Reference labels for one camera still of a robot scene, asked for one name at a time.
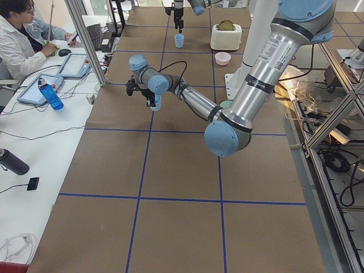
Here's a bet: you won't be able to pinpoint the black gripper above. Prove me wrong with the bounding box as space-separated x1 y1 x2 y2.
173 1 184 33
141 89 156 107

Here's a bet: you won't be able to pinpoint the blue cup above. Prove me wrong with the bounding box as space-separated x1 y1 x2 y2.
174 34 184 48
150 94 162 111

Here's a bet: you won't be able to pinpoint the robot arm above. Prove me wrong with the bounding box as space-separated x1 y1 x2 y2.
172 0 219 34
127 1 336 156

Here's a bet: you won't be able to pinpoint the toast slice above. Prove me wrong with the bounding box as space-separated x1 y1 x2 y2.
218 20 234 31

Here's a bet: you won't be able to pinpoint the cream toaster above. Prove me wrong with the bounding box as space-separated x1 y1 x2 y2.
210 24 242 51

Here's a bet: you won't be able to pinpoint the pink bowl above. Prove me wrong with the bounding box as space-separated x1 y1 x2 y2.
214 52 231 66

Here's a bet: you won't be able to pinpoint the green bowl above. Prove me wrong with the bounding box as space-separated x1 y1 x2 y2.
220 100 232 109

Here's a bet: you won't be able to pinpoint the teach pendant far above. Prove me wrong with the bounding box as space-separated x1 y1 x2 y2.
57 53 90 78

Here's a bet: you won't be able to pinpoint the teach pendant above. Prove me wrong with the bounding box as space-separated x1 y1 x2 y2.
16 73 64 106
57 53 90 78

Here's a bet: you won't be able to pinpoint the black keyboard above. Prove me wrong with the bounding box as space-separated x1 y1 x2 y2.
86 23 102 51

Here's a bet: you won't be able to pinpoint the blue water bottle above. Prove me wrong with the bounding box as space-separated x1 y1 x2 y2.
38 77 64 110

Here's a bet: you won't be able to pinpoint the black computer mouse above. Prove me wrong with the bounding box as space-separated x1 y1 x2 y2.
58 48 72 57

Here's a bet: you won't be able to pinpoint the teach pendant near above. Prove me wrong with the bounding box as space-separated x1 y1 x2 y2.
16 73 64 106

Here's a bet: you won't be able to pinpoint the person in white coat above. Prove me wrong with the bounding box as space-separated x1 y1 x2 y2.
1 1 76 81

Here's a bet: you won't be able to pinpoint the small black box device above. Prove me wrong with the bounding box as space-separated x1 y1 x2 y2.
27 177 39 191

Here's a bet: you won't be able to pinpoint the black thermos bottle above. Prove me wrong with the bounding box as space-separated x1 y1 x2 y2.
1 149 30 175

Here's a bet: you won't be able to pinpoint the clear safety glasses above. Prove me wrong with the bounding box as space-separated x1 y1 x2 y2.
1 233 37 264

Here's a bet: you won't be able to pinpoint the aluminium frame post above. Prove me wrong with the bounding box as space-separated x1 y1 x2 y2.
64 0 106 87

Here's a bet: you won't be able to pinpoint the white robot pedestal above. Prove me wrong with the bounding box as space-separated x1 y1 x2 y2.
225 0 278 101

